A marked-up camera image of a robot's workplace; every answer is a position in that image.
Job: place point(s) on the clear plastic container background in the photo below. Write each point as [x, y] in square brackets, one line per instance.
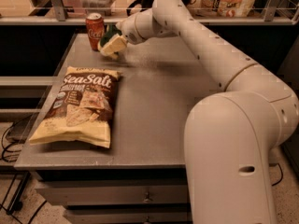
[98, 6]

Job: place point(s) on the sea salt chips bag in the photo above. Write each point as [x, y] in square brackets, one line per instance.
[82, 110]

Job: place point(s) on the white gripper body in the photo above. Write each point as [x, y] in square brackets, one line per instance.
[130, 27]

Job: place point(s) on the grey drawer cabinet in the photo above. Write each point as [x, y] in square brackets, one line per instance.
[140, 178]

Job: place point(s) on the green and yellow sponge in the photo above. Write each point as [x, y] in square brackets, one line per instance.
[111, 30]

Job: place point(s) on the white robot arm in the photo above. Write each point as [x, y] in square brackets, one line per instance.
[228, 135]

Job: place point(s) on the metal railing shelf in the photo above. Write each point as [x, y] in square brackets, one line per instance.
[71, 12]

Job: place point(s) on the red coke can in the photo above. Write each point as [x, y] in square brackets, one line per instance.
[95, 29]

